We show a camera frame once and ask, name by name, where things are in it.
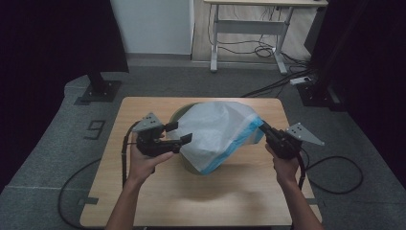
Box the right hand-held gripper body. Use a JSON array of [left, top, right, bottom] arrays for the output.
[[264, 122, 326, 160]]

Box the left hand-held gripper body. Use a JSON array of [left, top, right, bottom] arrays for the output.
[[131, 111, 183, 158]]

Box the green plastic trash bin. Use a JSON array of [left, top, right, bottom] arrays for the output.
[[169, 102, 224, 176]]

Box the white blue-edged garbage bag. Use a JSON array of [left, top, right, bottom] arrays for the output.
[[166, 101, 266, 176]]

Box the person's left hand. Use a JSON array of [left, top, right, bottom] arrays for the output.
[[126, 140, 175, 187]]

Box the person's right hand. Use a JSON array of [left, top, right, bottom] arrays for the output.
[[264, 144, 304, 188]]

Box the black stand base right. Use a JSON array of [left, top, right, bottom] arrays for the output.
[[296, 75, 350, 113]]

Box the black stand base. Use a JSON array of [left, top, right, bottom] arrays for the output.
[[296, 75, 350, 113], [79, 70, 124, 104]]

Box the white power strip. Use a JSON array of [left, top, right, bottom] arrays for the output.
[[289, 76, 312, 86]]

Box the black stand base left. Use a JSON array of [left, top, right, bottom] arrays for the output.
[[79, 70, 124, 104]]

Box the white partition panel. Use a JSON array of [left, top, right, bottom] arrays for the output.
[[109, 0, 195, 56]]

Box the black curtain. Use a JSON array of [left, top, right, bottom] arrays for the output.
[[0, 0, 130, 193], [303, 0, 406, 186]]

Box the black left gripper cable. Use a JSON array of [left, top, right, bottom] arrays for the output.
[[57, 120, 142, 230]]

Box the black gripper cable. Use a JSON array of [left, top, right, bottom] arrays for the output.
[[57, 120, 142, 230], [296, 148, 365, 196]]

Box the tangle of black floor cables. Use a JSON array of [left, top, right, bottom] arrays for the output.
[[207, 4, 317, 99]]

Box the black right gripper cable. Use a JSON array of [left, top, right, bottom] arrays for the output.
[[296, 148, 365, 196]]

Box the white desk frame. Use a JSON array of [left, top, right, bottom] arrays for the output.
[[202, 0, 329, 76]]

